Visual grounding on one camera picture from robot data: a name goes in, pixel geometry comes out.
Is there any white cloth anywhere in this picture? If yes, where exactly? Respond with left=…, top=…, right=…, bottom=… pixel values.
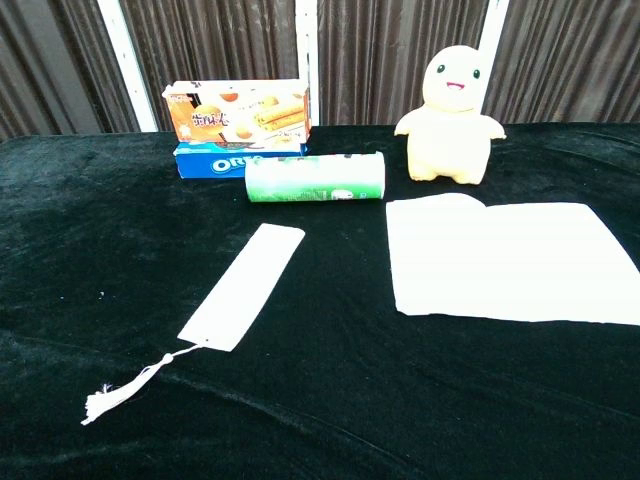
left=385, top=192, right=640, bottom=327

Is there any green cylindrical snack can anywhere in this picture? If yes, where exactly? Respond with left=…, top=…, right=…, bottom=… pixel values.
left=243, top=151, right=387, bottom=204

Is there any white bookmark with tassel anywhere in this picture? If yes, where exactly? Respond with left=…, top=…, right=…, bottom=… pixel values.
left=80, top=222, right=307, bottom=427

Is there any blue Oreo cookie box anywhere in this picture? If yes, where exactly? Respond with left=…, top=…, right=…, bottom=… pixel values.
left=173, top=141, right=309, bottom=180

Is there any orange egg roll biscuit box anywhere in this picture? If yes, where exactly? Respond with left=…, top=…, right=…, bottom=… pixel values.
left=161, top=79, right=313, bottom=147

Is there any black velvet tablecloth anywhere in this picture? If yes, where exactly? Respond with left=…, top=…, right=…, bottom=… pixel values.
left=0, top=122, right=640, bottom=480

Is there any yellow plush doll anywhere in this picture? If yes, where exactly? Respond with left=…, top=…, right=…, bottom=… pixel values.
left=393, top=43, right=507, bottom=184

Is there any brown pleated curtain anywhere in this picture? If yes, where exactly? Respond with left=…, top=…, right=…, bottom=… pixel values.
left=118, top=0, right=301, bottom=132
left=481, top=0, right=640, bottom=126
left=0, top=0, right=141, bottom=142
left=316, top=0, right=490, bottom=127

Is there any white frame post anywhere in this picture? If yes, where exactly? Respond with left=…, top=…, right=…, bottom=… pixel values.
left=294, top=0, right=321, bottom=127
left=477, top=0, right=512, bottom=64
left=96, top=0, right=160, bottom=133

